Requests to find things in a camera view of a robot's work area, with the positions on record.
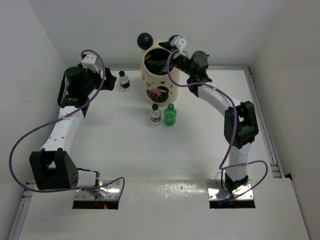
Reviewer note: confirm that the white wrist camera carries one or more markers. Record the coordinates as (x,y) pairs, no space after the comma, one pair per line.
(179,43)
(90,62)

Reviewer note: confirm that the cream bin with black ears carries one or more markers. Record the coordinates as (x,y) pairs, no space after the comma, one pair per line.
(157,87)

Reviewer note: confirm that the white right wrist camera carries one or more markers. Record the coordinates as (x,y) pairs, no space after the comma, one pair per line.
(179,43)

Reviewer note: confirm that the metal base plate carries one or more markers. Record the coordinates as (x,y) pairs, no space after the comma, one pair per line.
(216,192)
(110,192)

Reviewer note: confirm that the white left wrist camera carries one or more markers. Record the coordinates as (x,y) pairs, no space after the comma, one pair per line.
(90,62)

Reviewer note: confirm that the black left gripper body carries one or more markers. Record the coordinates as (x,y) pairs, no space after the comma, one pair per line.
(92,80)

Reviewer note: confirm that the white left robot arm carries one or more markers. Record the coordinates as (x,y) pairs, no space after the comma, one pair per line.
(52,167)

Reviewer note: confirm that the green plastic bottle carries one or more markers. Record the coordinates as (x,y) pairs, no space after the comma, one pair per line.
(170,114)

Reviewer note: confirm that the black cap bottle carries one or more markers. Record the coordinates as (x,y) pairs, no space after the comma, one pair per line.
(123,80)

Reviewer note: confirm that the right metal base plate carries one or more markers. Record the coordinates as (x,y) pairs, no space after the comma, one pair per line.
(216,192)

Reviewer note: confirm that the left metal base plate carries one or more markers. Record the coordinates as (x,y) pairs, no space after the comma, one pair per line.
(110,192)

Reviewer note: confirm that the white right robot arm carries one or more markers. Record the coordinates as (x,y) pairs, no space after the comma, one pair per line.
(240,121)

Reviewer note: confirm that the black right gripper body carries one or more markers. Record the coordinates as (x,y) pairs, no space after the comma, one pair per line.
(180,62)

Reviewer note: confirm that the blue label clear bottle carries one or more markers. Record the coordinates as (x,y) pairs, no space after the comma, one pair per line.
(155,114)

